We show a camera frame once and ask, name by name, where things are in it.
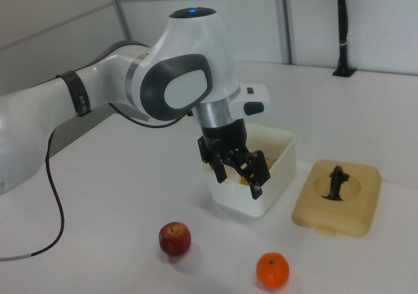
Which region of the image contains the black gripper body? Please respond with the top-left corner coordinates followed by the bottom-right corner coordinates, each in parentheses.
top-left (197, 118), bottom-right (250, 163)

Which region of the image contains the orange toy fruit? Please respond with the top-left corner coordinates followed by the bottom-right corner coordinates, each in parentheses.
top-left (255, 252), bottom-right (291, 289)

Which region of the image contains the white plastic container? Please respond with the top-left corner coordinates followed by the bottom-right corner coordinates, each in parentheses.
top-left (201, 122), bottom-right (297, 219)

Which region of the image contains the tan plastic container lid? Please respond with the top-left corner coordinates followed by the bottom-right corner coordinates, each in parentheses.
top-left (291, 159), bottom-right (383, 239)

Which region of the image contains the yellow toy piece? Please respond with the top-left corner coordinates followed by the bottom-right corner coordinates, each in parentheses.
top-left (237, 161), bottom-right (276, 186)

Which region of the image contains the red toy apple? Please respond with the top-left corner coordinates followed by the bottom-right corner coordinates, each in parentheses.
top-left (158, 221), bottom-right (192, 257)

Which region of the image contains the black pole with base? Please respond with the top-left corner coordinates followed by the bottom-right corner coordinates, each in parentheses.
top-left (332, 0), bottom-right (357, 78)

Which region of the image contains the black fish-shaped lid handle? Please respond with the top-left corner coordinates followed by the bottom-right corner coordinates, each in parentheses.
top-left (321, 165), bottom-right (351, 202)

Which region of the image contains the grey partition post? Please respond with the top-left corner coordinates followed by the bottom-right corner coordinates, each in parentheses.
top-left (107, 0), bottom-right (135, 45)
top-left (280, 0), bottom-right (293, 65)

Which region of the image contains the black strap on arm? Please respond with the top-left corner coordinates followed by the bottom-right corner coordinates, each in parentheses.
top-left (55, 69), bottom-right (93, 117)

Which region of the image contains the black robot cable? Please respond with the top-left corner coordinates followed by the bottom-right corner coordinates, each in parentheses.
top-left (0, 102), bottom-right (192, 262)

